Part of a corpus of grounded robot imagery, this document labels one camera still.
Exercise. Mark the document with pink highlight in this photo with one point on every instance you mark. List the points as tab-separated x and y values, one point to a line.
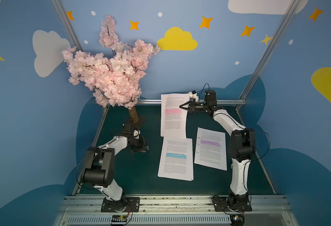
173	118

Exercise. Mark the right electronics board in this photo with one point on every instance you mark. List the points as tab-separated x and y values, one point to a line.
237	220

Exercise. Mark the left electronics board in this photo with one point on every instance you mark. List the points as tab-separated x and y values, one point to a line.
118	220

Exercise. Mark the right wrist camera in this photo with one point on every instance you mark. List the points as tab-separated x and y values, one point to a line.
194	96

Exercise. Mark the right aluminium frame post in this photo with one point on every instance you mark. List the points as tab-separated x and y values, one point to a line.
277	36

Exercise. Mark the pink cherry blossom tree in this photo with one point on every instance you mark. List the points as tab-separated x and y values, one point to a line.
113	81

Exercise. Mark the document with purple highlight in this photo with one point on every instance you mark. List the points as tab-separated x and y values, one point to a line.
210	150

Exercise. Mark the back aluminium frame bar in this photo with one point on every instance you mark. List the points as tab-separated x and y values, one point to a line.
219	102

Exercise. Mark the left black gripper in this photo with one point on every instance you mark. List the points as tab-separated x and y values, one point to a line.
128	126

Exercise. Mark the electronics board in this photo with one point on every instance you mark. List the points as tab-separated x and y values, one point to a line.
118	220
237	220

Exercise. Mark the document with blue highlight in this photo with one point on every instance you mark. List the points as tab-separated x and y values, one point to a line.
176	161

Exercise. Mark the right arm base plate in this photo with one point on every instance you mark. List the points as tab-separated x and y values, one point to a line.
238	203

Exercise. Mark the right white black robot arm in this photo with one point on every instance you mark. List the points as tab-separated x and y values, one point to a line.
242	143

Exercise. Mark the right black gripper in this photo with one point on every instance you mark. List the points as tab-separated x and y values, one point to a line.
192	104

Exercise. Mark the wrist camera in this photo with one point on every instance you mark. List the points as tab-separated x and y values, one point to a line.
194	96
136	134

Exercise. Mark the left aluminium frame post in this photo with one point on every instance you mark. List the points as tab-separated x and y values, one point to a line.
66	21

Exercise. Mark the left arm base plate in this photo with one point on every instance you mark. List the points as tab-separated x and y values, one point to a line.
126	204

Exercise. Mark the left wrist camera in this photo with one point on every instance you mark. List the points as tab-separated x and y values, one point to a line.
136	134

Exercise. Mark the aluminium frame post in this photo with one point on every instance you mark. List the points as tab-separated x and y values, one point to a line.
66	21
277	36

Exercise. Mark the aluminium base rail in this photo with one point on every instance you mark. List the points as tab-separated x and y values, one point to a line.
175	210

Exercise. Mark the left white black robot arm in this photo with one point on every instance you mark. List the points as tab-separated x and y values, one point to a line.
98	164

